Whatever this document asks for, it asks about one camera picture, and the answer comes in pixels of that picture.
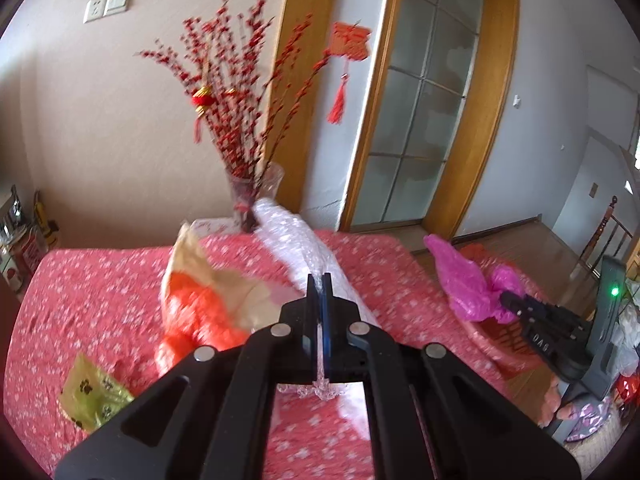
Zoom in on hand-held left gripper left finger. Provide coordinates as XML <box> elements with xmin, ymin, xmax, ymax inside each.
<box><xmin>54</xmin><ymin>273</ymin><xmax>324</xmax><ymax>480</ymax></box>

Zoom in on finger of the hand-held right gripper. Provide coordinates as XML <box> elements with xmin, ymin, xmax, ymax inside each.
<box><xmin>500</xmin><ymin>290</ymin><xmax>592</xmax><ymax>338</ymax></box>

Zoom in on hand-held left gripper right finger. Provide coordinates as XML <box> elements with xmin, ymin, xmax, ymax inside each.
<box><xmin>323</xmin><ymin>273</ymin><xmax>584</xmax><ymax>480</ymax></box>

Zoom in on red plastic basket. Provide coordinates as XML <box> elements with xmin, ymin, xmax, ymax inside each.
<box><xmin>457</xmin><ymin>242</ymin><xmax>562</xmax><ymax>382</ymax></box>

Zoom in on clear bubble wrap sheet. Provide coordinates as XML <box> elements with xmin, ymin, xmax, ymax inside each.
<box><xmin>252</xmin><ymin>198</ymin><xmax>383</xmax><ymax>442</ymax></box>

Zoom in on pink plastic bag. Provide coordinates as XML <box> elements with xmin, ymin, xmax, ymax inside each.
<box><xmin>424</xmin><ymin>234</ymin><xmax>526</xmax><ymax>324</ymax></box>

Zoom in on red plastic bag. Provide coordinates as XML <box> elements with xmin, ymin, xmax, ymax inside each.
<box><xmin>156</xmin><ymin>272</ymin><xmax>251</xmax><ymax>376</ymax></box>

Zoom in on yellow paw print bag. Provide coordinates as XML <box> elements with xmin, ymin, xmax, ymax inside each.
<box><xmin>58</xmin><ymin>352</ymin><xmax>136</xmax><ymax>434</ymax></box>

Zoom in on person's right hand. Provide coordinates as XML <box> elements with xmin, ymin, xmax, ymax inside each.
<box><xmin>542</xmin><ymin>379</ymin><xmax>577</xmax><ymax>424</ymax></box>

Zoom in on wooden chair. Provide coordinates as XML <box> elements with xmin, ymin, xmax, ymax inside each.
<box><xmin>579</xmin><ymin>195</ymin><xmax>640</xmax><ymax>282</ymax></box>

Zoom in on tan translucent plastic bag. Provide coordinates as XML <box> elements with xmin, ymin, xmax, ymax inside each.
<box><xmin>162</xmin><ymin>222</ymin><xmax>301</xmax><ymax>333</ymax></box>

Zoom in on purple floral cloth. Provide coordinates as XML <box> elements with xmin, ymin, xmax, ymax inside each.
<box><xmin>569</xmin><ymin>399</ymin><xmax>618</xmax><ymax>442</ymax></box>

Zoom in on glass vase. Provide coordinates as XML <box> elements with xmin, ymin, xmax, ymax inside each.
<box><xmin>225</xmin><ymin>162</ymin><xmax>286</xmax><ymax>234</ymax></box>

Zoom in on frosted glass door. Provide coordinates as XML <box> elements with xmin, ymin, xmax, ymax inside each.
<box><xmin>350</xmin><ymin>0</ymin><xmax>484</xmax><ymax>227</ymax></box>

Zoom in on red berry branches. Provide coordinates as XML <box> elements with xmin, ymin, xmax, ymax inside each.
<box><xmin>135</xmin><ymin>0</ymin><xmax>334</xmax><ymax>187</ymax></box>

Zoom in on small red lantern ornament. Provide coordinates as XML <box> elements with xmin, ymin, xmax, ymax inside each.
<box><xmin>191</xmin><ymin>86</ymin><xmax>214</xmax><ymax>144</ymax></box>

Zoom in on red knot tassel decoration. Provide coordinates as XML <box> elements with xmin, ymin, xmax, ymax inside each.
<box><xmin>327</xmin><ymin>21</ymin><xmax>374</xmax><ymax>125</ymax></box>

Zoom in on wooden door frame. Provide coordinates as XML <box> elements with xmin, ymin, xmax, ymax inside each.
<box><xmin>270</xmin><ymin>0</ymin><xmax>522</xmax><ymax>242</ymax></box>

